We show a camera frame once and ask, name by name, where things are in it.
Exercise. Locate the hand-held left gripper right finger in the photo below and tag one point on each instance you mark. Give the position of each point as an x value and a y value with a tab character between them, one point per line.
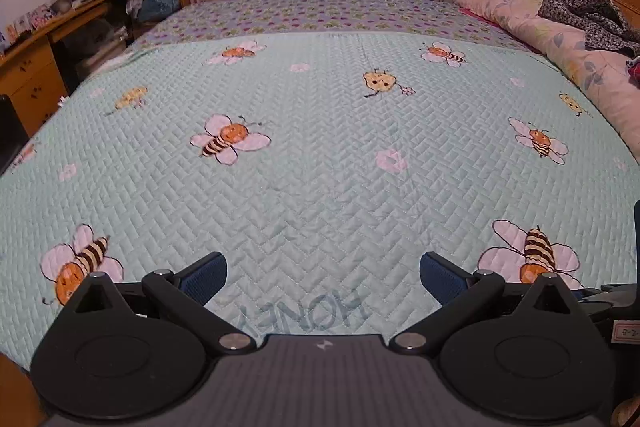
440	279

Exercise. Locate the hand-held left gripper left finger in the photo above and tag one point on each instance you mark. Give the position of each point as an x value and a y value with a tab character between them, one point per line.
205	277

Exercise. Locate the green bee-print quilted bedspread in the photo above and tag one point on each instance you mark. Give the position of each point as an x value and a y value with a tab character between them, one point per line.
320	167

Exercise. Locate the red plaid garment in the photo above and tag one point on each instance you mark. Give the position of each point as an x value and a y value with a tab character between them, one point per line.
635	69

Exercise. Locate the floral pillow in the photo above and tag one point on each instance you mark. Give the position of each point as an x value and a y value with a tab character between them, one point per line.
550	42

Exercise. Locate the wooden desk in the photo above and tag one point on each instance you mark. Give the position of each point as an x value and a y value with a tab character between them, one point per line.
35	72

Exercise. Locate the blue cloth bundle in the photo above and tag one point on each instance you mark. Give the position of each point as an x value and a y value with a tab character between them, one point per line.
155	4

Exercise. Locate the dark patterned garment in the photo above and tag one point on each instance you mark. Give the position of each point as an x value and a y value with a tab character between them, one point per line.
585	14

